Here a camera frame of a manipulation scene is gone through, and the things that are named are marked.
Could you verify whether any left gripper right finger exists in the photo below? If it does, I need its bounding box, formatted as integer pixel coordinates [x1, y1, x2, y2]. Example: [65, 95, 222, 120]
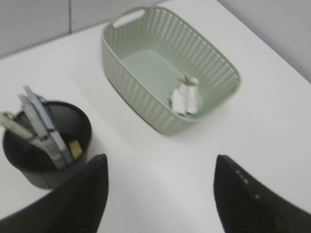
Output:
[213, 155, 311, 233]

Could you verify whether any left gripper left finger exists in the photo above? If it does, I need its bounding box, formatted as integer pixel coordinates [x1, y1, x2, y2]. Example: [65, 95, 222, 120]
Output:
[0, 154, 108, 233]

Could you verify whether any yellow eraser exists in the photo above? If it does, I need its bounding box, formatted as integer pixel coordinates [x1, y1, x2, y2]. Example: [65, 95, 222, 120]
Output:
[69, 140, 83, 160]

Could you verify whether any grey white ballpoint pen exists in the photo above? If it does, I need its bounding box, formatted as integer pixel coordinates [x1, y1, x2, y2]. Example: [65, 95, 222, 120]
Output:
[18, 94, 66, 169]

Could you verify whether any blue white ballpoint pen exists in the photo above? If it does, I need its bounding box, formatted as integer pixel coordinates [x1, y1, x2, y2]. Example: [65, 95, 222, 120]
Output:
[19, 85, 73, 169]

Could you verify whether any beige white ballpoint pen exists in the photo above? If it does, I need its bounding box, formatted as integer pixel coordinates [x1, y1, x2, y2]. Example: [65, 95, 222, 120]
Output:
[0, 112, 47, 152]

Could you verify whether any white waste paper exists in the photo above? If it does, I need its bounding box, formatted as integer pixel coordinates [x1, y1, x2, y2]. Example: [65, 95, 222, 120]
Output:
[170, 75, 199, 115]

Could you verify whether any black mesh pen holder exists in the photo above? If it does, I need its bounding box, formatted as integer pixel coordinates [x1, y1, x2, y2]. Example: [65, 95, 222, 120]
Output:
[2, 101, 92, 189]

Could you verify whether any green plastic woven basket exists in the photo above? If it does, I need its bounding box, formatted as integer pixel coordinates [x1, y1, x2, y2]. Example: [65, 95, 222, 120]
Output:
[102, 6, 241, 134]

